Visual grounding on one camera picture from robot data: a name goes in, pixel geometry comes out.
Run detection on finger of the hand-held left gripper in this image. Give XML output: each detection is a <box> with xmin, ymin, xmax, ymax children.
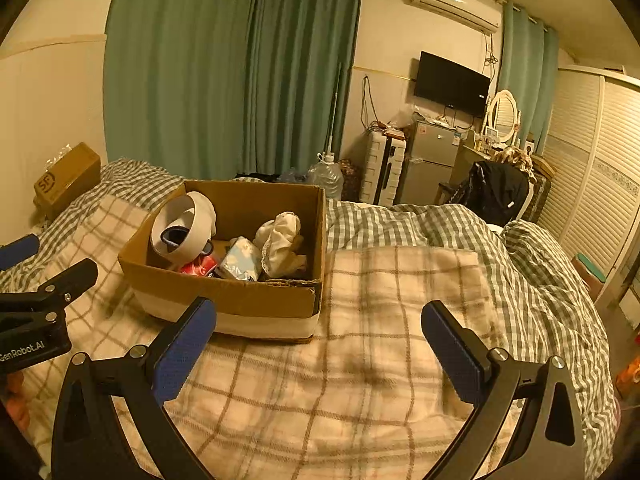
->
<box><xmin>0</xmin><ymin>258</ymin><xmax>99</xmax><ymax>328</ymax></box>
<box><xmin>0</xmin><ymin>234</ymin><xmax>40</xmax><ymax>271</ymax></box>

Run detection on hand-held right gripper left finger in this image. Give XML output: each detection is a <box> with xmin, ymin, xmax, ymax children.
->
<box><xmin>51</xmin><ymin>296</ymin><xmax>218</xmax><ymax>480</ymax></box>

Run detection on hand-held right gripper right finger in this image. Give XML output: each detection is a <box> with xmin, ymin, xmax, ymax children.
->
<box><xmin>421</xmin><ymin>300</ymin><xmax>586</xmax><ymax>480</ymax></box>

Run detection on cardboard box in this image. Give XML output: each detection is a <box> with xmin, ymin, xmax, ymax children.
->
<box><xmin>118</xmin><ymin>179</ymin><xmax>329</xmax><ymax>345</ymax></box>

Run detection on clear plastic bottle red label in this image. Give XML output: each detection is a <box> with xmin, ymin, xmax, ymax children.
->
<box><xmin>179</xmin><ymin>254</ymin><xmax>221</xmax><ymax>279</ymax></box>

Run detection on white tape roll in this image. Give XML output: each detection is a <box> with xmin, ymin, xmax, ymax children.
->
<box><xmin>149</xmin><ymin>192</ymin><xmax>217</xmax><ymax>267</ymax></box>

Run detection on white frilly cloth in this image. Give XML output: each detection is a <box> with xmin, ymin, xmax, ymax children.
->
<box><xmin>252</xmin><ymin>211</ymin><xmax>309</xmax><ymax>279</ymax></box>

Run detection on person's left hand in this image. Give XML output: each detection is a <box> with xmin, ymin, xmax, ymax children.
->
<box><xmin>5</xmin><ymin>370</ymin><xmax>37</xmax><ymax>427</ymax></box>

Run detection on closed brown shipping box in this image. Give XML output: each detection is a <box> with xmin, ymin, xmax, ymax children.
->
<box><xmin>33</xmin><ymin>141</ymin><xmax>102</xmax><ymax>221</ymax></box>

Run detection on clear plastic bag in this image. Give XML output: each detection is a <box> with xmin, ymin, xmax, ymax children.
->
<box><xmin>47</xmin><ymin>144</ymin><xmax>77</xmax><ymax>166</ymax></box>

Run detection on beige plaid blanket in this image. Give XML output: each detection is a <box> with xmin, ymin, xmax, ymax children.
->
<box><xmin>15</xmin><ymin>195</ymin><xmax>507</xmax><ymax>480</ymax></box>

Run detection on green checked duvet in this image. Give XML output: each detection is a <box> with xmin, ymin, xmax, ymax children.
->
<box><xmin>0</xmin><ymin>159</ymin><xmax>619</xmax><ymax>480</ymax></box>

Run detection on brown stool green top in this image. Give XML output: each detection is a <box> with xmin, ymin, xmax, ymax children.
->
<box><xmin>575</xmin><ymin>252</ymin><xmax>611</xmax><ymax>301</ymax></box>

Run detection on white chair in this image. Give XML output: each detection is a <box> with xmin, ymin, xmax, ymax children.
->
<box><xmin>519</xmin><ymin>179</ymin><xmax>534</xmax><ymax>222</ymax></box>

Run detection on black jacket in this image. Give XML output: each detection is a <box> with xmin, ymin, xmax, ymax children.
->
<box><xmin>450</xmin><ymin>161</ymin><xmax>531</xmax><ymax>226</ymax></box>

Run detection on orange bag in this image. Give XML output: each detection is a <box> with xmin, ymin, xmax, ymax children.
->
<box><xmin>616</xmin><ymin>355</ymin><xmax>640</xmax><ymax>399</ymax></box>

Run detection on grey small refrigerator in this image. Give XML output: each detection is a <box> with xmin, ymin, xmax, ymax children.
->
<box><xmin>397</xmin><ymin>121</ymin><xmax>461</xmax><ymax>206</ymax></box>

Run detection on brown patterned trunk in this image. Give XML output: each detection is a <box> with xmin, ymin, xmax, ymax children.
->
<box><xmin>525</xmin><ymin>155</ymin><xmax>556</xmax><ymax>224</ymax></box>

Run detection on beige dressing table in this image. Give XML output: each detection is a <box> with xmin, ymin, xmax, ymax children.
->
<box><xmin>452</xmin><ymin>142</ymin><xmax>494</xmax><ymax>187</ymax></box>

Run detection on white ribbed suitcase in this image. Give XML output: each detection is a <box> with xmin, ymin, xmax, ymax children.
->
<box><xmin>361</xmin><ymin>130</ymin><xmax>409</xmax><ymax>206</ymax></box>

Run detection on brown patterned bag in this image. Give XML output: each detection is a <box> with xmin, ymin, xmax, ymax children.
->
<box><xmin>337</xmin><ymin>160</ymin><xmax>362</xmax><ymax>201</ymax></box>

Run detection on tan fluffy item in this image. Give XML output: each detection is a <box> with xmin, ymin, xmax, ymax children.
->
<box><xmin>492</xmin><ymin>147</ymin><xmax>534</xmax><ymax>174</ymax></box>

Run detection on large clear water jug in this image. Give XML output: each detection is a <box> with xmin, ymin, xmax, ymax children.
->
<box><xmin>307</xmin><ymin>155</ymin><xmax>345</xmax><ymax>201</ymax></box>

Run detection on white louvred wardrobe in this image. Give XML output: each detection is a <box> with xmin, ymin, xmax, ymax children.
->
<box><xmin>535</xmin><ymin>65</ymin><xmax>640</xmax><ymax>288</ymax></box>

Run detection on translucent plastic bag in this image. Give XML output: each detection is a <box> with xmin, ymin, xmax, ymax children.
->
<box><xmin>387</xmin><ymin>110</ymin><xmax>419</xmax><ymax>134</ymax></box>

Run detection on oval white vanity mirror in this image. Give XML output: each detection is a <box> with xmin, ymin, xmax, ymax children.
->
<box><xmin>486</xmin><ymin>89</ymin><xmax>520</xmax><ymax>146</ymax></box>

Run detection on wide green curtain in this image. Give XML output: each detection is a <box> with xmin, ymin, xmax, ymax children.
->
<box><xmin>102</xmin><ymin>0</ymin><xmax>366</xmax><ymax>182</ymax></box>

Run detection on white pole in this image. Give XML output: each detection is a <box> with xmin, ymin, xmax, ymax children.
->
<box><xmin>327</xmin><ymin>62</ymin><xmax>345</xmax><ymax>159</ymax></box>

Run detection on narrow green curtain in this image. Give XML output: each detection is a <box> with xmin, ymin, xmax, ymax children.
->
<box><xmin>497</xmin><ymin>0</ymin><xmax>560</xmax><ymax>144</ymax></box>

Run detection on white air conditioner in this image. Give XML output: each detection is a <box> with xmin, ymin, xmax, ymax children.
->
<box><xmin>411</xmin><ymin>0</ymin><xmax>502</xmax><ymax>35</ymax></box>

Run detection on hanging dark cables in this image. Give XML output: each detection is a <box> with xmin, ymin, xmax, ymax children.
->
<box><xmin>361</xmin><ymin>75</ymin><xmax>384</xmax><ymax>131</ymax></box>

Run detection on black wall television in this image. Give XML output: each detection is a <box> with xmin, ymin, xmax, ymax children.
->
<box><xmin>413</xmin><ymin>51</ymin><xmax>492</xmax><ymax>117</ymax></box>

